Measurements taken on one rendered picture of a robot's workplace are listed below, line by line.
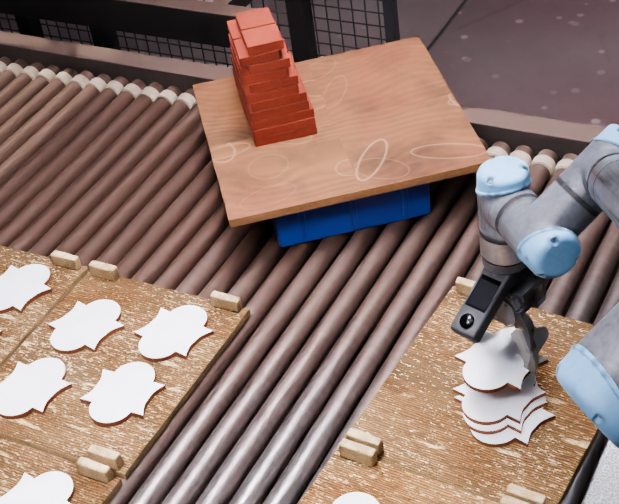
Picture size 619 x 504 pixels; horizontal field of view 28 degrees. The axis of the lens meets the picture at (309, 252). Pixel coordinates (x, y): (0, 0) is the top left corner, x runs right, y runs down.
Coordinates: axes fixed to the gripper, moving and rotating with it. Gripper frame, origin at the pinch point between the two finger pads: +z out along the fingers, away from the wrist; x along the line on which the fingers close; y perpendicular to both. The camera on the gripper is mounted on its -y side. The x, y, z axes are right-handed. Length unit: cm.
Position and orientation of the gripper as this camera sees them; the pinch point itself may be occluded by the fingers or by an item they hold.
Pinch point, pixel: (501, 357)
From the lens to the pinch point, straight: 199.1
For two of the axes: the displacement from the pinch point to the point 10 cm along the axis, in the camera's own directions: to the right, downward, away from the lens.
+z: 1.2, 7.7, 6.2
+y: 6.7, -5.3, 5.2
